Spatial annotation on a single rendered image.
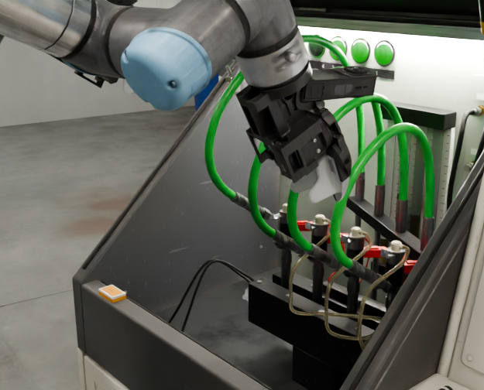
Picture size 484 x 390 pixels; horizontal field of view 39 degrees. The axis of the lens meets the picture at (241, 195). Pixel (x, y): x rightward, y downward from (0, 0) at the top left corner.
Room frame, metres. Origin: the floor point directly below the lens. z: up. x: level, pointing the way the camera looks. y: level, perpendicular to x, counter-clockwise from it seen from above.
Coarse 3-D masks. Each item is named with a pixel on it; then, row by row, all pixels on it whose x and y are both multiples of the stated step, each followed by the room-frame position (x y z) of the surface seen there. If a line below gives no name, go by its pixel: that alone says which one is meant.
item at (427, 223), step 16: (400, 128) 0.97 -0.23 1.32; (416, 128) 0.99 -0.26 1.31; (368, 160) 0.92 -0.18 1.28; (432, 160) 1.03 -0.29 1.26; (352, 176) 0.91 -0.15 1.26; (432, 176) 1.03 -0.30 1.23; (432, 192) 1.03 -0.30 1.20; (336, 208) 0.89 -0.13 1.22; (432, 208) 1.03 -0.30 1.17; (336, 224) 0.89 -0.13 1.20; (432, 224) 1.03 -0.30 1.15; (336, 240) 0.89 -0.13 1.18; (336, 256) 0.89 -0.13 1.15; (352, 272) 0.91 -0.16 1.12; (368, 272) 0.93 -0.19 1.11
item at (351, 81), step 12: (312, 72) 0.81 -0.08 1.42; (324, 72) 0.82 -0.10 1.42; (336, 72) 0.82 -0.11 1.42; (348, 72) 0.82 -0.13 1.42; (360, 72) 0.82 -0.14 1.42; (312, 84) 0.77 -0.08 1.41; (324, 84) 0.78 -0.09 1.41; (336, 84) 0.79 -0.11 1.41; (348, 84) 0.80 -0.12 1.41; (360, 84) 0.81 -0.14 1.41; (372, 84) 0.82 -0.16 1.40; (300, 96) 0.77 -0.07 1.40; (312, 96) 0.77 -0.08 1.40; (324, 96) 0.78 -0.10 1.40; (336, 96) 0.79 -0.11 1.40; (348, 96) 0.80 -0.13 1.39; (360, 96) 0.81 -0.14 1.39
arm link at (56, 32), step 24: (0, 0) 0.64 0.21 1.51; (24, 0) 0.65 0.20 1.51; (48, 0) 0.67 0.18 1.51; (72, 0) 0.69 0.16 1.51; (96, 0) 0.72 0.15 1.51; (0, 24) 0.65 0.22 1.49; (24, 24) 0.66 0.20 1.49; (48, 24) 0.67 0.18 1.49; (72, 24) 0.69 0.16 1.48; (96, 24) 0.71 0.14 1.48; (48, 48) 0.69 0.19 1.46; (72, 48) 0.70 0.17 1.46; (96, 48) 0.71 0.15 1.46; (96, 72) 0.74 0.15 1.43
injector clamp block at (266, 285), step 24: (264, 288) 1.15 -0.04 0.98; (312, 288) 1.15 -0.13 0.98; (264, 312) 1.14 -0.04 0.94; (288, 312) 1.09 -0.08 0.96; (336, 312) 1.09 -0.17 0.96; (288, 336) 1.09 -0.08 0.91; (312, 336) 1.05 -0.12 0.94; (312, 360) 1.05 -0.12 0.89; (336, 360) 1.00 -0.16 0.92; (312, 384) 1.04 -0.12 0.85; (336, 384) 1.01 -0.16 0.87
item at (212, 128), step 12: (312, 36) 1.19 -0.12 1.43; (336, 48) 1.23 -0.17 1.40; (240, 72) 1.10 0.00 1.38; (228, 96) 1.07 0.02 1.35; (216, 108) 1.06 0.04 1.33; (360, 108) 1.28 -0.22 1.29; (216, 120) 1.06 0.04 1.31; (360, 120) 1.29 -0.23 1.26; (360, 132) 1.29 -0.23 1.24; (360, 144) 1.29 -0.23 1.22; (204, 156) 1.05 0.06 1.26; (216, 180) 1.06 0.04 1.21; (228, 192) 1.07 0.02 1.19
